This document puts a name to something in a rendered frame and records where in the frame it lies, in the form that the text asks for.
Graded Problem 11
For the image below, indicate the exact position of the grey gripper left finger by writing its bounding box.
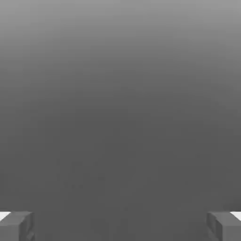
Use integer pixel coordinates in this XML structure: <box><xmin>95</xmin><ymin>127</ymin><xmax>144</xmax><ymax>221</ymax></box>
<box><xmin>0</xmin><ymin>211</ymin><xmax>36</xmax><ymax>241</ymax></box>

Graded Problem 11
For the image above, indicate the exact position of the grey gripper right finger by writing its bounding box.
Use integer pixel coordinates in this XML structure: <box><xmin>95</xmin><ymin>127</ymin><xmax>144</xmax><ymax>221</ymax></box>
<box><xmin>206</xmin><ymin>211</ymin><xmax>241</xmax><ymax>241</ymax></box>

